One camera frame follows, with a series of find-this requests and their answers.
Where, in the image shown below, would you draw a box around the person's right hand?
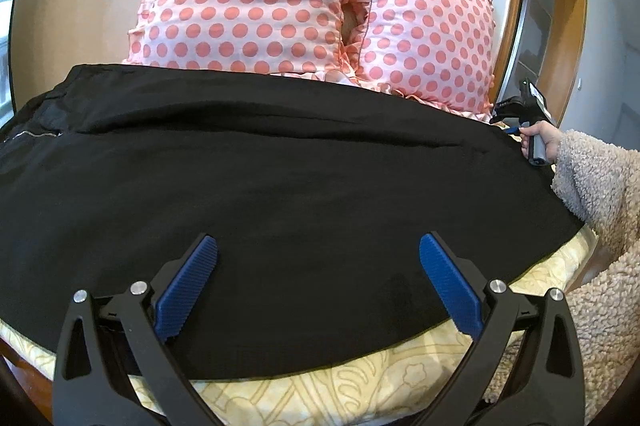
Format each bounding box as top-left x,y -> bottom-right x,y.
520,120 -> 563,164

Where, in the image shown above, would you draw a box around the black pants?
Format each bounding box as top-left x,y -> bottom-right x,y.
1,64 -> 582,380

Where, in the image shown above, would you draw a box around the right pink polka-dot pillow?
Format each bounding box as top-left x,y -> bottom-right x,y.
345,0 -> 495,123

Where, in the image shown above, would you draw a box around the beige fleece sleeve forearm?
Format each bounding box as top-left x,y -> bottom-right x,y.
482,129 -> 640,424

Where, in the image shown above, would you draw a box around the cream patterned bed sheet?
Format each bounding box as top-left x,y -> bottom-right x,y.
0,105 -> 601,426

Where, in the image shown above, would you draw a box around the grey door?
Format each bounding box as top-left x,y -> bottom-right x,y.
498,0 -> 554,101

